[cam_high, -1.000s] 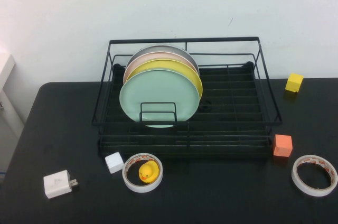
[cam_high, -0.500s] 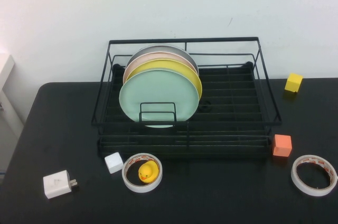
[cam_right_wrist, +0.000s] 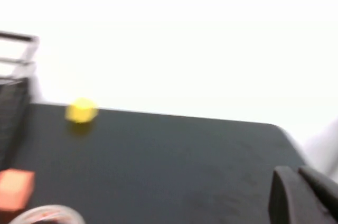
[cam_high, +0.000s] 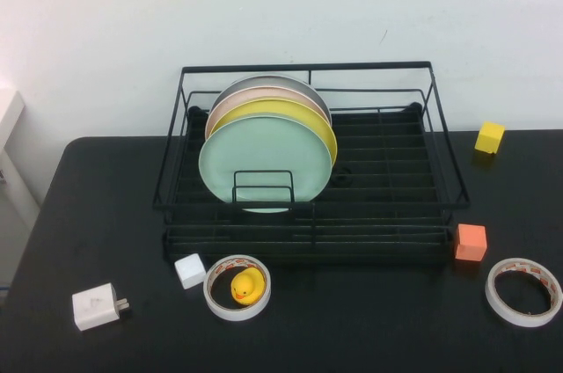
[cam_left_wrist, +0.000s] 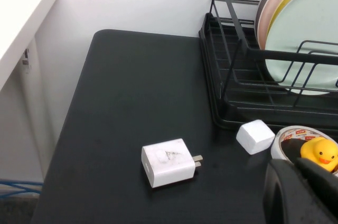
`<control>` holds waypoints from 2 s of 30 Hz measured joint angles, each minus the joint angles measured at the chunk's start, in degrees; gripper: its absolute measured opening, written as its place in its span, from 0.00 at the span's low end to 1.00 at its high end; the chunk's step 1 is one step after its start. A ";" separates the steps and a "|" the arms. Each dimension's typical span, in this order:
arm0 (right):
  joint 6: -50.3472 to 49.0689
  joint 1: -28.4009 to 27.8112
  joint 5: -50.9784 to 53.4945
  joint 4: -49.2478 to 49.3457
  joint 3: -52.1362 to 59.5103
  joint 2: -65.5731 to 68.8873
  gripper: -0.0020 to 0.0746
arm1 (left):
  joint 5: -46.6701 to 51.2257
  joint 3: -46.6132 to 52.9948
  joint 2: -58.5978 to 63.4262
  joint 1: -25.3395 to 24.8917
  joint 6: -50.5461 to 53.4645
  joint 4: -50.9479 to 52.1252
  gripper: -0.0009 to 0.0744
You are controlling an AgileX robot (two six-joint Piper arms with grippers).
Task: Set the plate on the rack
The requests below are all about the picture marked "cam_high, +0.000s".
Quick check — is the mint green plate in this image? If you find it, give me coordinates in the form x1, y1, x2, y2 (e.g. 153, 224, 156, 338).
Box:
198, 115, 333, 215

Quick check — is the yellow plate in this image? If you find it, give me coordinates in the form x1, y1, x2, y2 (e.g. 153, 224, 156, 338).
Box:
209, 97, 339, 167

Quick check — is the pink speckled plate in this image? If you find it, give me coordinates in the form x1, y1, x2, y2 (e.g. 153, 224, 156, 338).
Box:
203, 85, 331, 136

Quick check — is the grey plate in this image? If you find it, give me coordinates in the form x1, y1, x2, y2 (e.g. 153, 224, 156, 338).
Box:
209, 74, 333, 121

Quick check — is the yellow rubber duck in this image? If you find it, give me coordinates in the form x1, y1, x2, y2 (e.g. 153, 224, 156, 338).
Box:
230, 267, 266, 306

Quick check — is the white cube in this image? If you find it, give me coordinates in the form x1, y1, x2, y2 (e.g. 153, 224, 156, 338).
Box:
173, 252, 208, 290

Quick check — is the white double-sided tape roll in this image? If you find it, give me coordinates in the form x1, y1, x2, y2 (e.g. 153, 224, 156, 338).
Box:
202, 253, 272, 322
485, 257, 563, 329

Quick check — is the orange cube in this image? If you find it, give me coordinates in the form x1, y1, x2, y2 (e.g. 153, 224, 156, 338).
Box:
454, 223, 489, 262

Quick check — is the yellow cube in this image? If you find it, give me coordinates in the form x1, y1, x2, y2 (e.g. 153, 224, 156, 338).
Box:
474, 121, 507, 155

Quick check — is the white power adapter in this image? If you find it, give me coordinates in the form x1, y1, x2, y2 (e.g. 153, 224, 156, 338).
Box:
71, 282, 132, 333

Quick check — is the black wire dish rack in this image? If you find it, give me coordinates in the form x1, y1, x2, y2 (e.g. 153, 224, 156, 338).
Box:
151, 60, 472, 265

